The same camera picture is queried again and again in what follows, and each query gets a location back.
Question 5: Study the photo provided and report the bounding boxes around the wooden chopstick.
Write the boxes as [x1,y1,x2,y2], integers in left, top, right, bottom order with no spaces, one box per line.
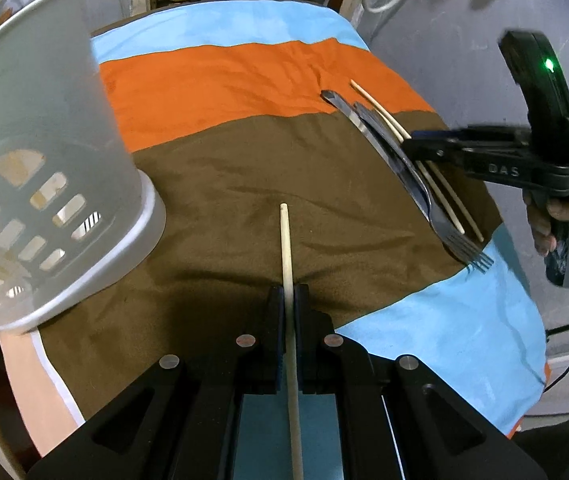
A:
[349,78,486,244]
[375,107,465,234]
[280,203,304,480]

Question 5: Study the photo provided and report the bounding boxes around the ornate silver fork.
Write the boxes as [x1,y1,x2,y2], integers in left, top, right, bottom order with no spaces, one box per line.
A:
[354,103,493,273]

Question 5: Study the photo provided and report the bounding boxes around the person's right hand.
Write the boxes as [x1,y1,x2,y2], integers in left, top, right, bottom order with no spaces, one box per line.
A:
[523,191,569,257]

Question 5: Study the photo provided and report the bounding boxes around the white plastic utensil caddy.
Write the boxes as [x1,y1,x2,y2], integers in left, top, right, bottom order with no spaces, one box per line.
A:
[0,0,166,333]

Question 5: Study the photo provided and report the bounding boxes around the striped colourful table cloth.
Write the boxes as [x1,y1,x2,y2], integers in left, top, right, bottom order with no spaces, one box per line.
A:
[0,0,550,458]

